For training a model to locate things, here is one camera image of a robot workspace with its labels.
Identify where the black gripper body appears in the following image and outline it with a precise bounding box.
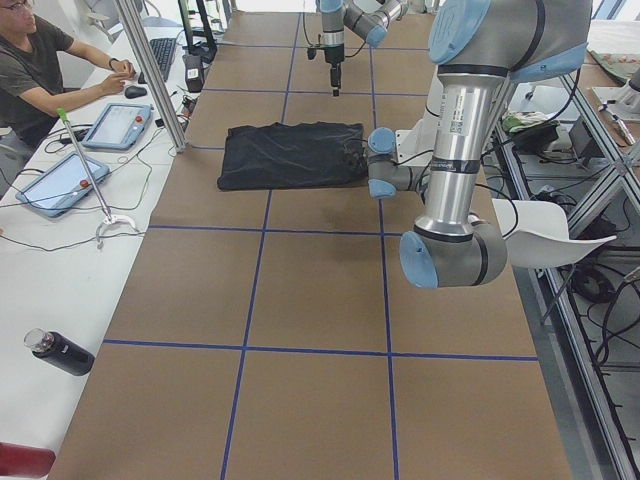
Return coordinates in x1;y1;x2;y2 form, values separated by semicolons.
307;44;345;88
344;142;368;173

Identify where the black graphic t-shirt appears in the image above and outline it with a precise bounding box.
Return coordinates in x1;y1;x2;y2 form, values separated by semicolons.
217;122;368;191

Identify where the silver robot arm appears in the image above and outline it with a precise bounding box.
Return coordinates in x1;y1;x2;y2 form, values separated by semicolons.
368;1;592;289
303;0;408;97

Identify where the person's right hand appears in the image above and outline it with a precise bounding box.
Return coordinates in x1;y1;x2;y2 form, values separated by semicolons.
99;73;128;96

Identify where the black keyboard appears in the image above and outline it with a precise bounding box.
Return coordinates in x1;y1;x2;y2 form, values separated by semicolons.
149;37;177;82

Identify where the white plastic chair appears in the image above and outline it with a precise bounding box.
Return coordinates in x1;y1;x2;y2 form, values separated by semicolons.
492;198;617;269

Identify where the black computer mouse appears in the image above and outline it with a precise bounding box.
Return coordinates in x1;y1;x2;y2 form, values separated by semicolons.
124;85;147;99

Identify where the far blue teach pendant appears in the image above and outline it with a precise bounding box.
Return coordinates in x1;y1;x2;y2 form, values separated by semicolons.
81;103;153;151

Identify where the blue teach pendant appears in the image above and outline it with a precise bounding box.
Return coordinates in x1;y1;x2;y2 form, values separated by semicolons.
81;103;153;151
15;153;93;218

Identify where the green tipped metal rod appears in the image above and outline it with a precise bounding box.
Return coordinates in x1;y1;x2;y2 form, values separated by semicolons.
56;108;141;250

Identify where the near blue teach pendant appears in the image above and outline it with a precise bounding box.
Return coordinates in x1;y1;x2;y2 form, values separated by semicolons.
15;153;93;218

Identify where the seated person in dark shirt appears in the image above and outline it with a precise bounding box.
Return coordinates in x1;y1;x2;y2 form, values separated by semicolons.
1;1;136;149

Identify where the black water bottle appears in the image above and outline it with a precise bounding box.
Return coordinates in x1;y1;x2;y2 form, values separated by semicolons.
23;328;95;376

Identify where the red bottle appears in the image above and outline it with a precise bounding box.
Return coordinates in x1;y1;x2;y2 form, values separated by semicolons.
1;442;56;479

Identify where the aluminium frame post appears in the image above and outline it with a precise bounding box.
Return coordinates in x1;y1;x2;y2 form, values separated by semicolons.
114;0;187;153

